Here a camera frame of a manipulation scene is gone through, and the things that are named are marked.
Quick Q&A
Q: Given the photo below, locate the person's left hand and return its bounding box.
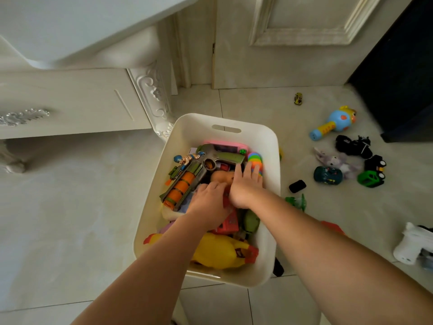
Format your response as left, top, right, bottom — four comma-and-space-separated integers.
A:
185, 181, 233, 231

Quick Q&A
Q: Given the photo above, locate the person's right hand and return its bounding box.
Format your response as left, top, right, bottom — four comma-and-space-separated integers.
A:
229, 162, 268, 210

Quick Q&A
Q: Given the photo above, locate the person's left forearm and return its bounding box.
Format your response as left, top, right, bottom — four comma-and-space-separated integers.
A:
70, 213, 234, 325

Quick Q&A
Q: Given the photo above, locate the person's right forearm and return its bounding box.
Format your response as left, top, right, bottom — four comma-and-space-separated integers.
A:
249, 190, 433, 325

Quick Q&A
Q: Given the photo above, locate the orange doll toy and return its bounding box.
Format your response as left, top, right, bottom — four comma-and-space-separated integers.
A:
210, 170, 235, 186

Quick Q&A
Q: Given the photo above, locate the green and orange toy gun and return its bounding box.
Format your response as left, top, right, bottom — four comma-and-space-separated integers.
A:
160, 144, 246, 211

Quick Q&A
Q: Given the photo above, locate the pink toy case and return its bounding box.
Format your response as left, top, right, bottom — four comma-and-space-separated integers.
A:
203, 140, 249, 155

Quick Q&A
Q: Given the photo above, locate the red toy vehicle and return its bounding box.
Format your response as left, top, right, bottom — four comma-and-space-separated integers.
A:
211, 194, 239, 235

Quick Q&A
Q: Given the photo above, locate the small blue robot figure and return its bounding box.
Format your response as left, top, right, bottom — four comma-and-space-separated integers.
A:
173, 151, 206, 167

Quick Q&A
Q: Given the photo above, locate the olive green round toy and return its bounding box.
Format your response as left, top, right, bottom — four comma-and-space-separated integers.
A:
242, 209, 260, 233

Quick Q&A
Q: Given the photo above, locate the small black toy car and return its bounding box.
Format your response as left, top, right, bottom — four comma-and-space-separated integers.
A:
288, 179, 307, 194

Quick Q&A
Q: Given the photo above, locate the green plastic toy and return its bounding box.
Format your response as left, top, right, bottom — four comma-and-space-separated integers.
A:
284, 193, 307, 212

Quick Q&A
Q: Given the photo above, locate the white plastic storage bin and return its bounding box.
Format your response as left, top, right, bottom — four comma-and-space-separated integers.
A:
133, 113, 281, 289

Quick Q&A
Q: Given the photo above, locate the yellow rubber chicken toy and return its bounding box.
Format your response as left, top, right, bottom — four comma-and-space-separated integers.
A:
143, 232, 260, 270

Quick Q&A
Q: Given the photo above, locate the dark teal toy car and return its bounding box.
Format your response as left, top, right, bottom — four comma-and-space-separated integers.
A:
313, 166, 344, 185

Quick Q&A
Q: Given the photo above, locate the grey plush rabbit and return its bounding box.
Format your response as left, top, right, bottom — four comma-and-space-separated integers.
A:
313, 147, 362, 180

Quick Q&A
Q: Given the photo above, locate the red plastic toy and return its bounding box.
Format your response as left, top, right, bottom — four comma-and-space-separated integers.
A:
321, 221, 346, 236

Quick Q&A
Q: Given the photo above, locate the blue and yellow toy hammer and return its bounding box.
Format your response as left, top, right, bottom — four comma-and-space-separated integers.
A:
309, 105, 357, 142

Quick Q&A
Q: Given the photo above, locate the black toy motorcycle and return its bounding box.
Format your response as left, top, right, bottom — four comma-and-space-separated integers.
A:
335, 135, 373, 160

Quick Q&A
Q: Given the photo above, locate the cream panelled door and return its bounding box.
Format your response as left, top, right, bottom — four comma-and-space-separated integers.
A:
211, 0, 417, 90

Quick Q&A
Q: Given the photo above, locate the green toy truck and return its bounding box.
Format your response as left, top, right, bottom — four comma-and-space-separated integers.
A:
357, 170, 386, 189

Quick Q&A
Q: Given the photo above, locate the black toy truck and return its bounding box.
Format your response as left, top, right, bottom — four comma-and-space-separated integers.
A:
364, 154, 387, 172

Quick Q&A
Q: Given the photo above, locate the white ornate cabinet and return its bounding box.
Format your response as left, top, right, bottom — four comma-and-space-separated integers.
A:
0, 0, 199, 175

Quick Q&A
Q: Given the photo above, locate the dark furniture panel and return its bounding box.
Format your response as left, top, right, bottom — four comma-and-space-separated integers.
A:
348, 0, 433, 143

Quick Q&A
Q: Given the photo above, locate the white toy gun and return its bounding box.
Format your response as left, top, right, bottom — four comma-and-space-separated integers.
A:
393, 222, 433, 266

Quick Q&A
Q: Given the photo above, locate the rainbow stacking ring toy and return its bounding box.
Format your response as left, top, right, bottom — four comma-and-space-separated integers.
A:
247, 152, 264, 177

